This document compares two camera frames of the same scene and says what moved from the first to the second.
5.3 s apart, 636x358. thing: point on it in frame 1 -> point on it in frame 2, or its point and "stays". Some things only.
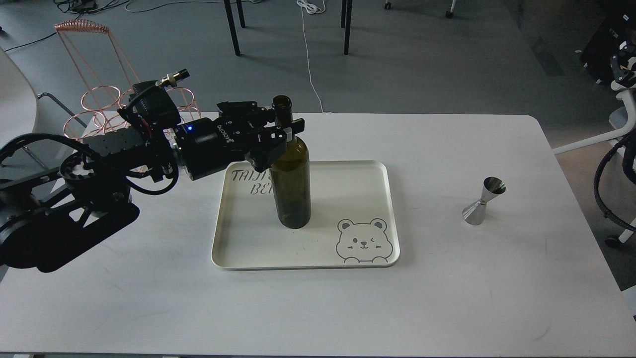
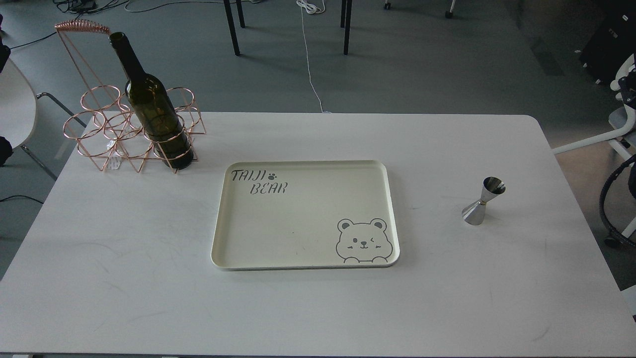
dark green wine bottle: [291, 179] -> [155, 108]
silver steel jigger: [474, 213] stays
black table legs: [233, 33] stays
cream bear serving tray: [354, 221] stays
